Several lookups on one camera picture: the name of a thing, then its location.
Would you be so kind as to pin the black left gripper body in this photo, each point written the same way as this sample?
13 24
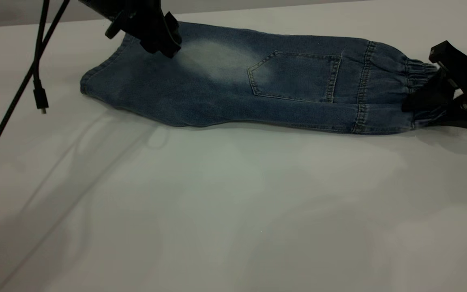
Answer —
132 10

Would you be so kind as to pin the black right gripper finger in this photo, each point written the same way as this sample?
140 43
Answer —
430 97
458 115

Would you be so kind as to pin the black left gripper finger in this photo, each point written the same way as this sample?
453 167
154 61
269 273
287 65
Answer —
160 36
119 25

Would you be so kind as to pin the blue denim kids jeans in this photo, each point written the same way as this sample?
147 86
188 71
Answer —
258 89

